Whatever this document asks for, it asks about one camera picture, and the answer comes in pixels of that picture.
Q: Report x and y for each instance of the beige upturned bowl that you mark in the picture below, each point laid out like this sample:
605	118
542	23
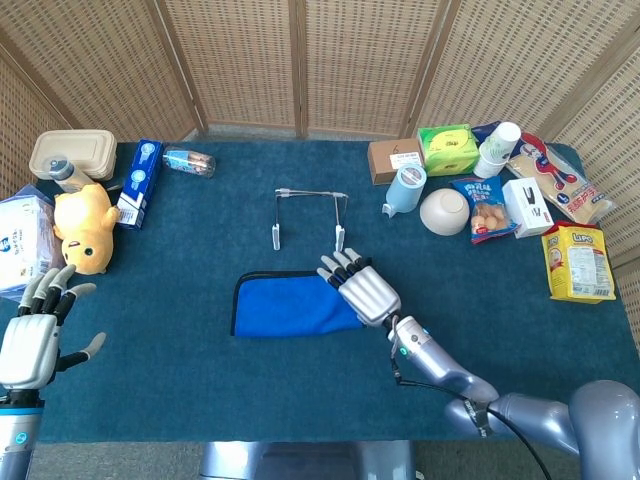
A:
444	212

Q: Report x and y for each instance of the grey and blue cloth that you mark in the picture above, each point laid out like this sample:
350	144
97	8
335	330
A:
290	305

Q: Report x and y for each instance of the yellow plush toy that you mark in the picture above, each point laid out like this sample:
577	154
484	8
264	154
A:
85	225

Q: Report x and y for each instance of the stack of paper cups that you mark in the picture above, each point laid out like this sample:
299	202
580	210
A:
495	150

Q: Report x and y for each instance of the white tissue pack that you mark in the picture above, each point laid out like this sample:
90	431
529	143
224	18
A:
20	240

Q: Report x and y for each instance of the beige lidded lunch box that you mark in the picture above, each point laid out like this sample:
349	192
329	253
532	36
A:
75	147

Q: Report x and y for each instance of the blue toothpaste box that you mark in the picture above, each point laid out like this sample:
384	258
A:
140	185

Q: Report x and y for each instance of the woven bamboo folding screen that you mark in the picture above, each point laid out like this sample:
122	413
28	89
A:
350	65

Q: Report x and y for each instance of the light blue cylindrical cup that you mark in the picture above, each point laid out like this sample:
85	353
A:
405	192

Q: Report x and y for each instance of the brown cardboard box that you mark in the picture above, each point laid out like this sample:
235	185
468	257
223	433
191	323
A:
387	160

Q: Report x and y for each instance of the teal carpet table mat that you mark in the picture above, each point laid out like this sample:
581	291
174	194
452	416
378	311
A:
175	390

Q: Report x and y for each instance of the beige bottle with grey cap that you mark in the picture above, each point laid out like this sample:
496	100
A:
62	170

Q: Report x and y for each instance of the silver robot torso base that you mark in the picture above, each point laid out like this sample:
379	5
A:
300	460

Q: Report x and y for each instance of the clear plastic snack bottle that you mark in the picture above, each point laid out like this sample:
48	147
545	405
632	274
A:
190	161

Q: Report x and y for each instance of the yellow Lipo snack bag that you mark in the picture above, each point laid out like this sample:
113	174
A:
580	262

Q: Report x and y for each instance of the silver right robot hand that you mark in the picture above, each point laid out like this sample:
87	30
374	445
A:
367	292

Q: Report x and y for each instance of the cartoon printed glove package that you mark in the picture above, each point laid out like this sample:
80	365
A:
575	190

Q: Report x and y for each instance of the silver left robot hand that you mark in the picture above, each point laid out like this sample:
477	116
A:
30	350

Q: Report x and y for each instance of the blue biscuit snack bag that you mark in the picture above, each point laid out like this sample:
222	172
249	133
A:
485	215

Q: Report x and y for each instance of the white stapler box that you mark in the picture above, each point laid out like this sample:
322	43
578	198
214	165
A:
527	207

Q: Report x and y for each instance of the green tissue pack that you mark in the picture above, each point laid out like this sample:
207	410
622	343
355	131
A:
447	147

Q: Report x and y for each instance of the dark blue snack bag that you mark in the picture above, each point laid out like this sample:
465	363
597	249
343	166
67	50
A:
482	132

